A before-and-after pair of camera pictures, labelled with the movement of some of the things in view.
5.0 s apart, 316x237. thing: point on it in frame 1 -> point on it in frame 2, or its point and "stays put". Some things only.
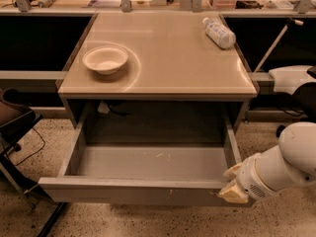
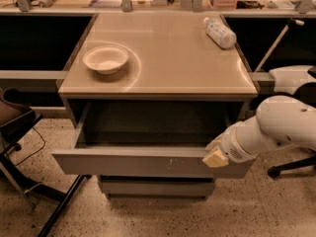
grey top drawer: [158, 173] -> [163, 139]
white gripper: [251, 178] -> [229, 146]
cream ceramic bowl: [106, 60] stays put
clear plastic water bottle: [223, 37] stays put
